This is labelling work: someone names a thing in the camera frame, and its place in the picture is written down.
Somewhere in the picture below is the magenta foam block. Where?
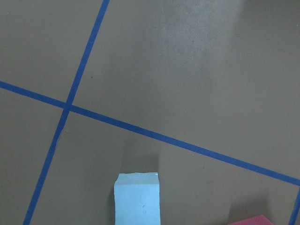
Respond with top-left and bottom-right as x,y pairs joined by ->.
229,215 -> 273,225

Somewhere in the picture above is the light blue block arm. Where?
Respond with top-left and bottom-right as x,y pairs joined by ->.
114,172 -> 161,225

